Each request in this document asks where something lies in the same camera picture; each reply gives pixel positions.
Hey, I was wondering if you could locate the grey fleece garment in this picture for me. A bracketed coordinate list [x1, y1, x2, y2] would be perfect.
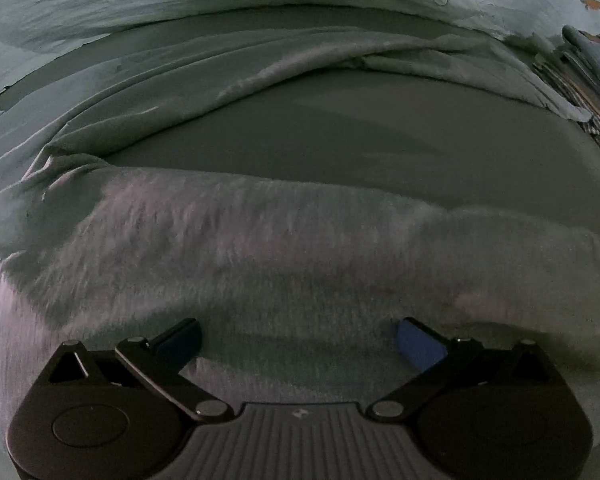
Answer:
[0, 25, 600, 480]

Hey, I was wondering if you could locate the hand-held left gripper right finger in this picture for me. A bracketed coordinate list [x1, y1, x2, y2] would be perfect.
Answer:
[367, 317, 563, 419]

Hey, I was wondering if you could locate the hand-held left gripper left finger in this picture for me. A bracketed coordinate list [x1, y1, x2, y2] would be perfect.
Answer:
[45, 317, 229, 422]

